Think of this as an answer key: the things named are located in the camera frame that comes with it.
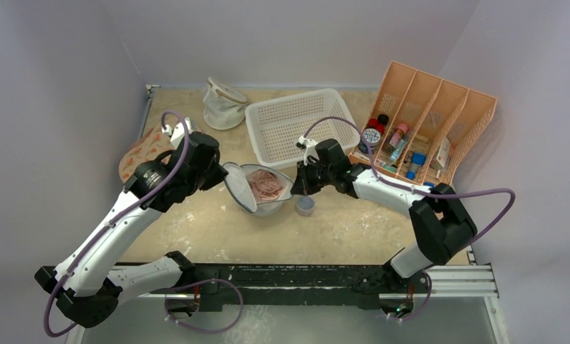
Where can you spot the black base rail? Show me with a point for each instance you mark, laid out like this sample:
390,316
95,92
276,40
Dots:
367,287

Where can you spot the pink bra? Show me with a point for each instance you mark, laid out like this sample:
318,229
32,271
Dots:
265,186

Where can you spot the pink cap bottle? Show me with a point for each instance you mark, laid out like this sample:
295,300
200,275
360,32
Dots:
397,135

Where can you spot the orange plastic organizer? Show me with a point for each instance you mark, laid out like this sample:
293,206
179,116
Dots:
433,108

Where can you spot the blue cap tube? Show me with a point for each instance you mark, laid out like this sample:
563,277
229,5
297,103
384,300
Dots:
417,161

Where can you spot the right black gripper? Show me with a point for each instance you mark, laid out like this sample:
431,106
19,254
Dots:
302,179

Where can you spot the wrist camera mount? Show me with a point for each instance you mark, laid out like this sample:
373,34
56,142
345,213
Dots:
308,146
176,133

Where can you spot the white plastic basket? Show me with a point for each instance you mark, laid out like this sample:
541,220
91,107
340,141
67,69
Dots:
275,126

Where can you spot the small clear white-lid jar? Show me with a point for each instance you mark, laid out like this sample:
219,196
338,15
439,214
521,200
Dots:
305,205

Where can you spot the carrot print oval pad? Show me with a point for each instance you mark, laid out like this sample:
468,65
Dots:
154,142

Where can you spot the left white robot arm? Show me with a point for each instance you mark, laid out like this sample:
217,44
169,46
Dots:
85,287

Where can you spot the white red box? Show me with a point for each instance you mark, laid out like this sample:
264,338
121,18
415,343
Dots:
441,156

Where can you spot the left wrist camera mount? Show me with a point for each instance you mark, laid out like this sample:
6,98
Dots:
176,133

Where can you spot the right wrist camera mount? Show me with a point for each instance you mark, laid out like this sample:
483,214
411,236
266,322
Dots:
308,146

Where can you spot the red cap bottle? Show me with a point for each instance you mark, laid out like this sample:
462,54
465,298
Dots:
378,123

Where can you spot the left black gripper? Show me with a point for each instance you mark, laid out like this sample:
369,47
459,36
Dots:
219,175

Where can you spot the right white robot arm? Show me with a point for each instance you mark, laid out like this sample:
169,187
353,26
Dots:
441,224

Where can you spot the white mesh laundry bag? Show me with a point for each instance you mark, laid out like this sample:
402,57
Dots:
240,190
224,106

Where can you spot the blue white round jar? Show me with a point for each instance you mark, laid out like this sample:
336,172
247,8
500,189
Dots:
370,141

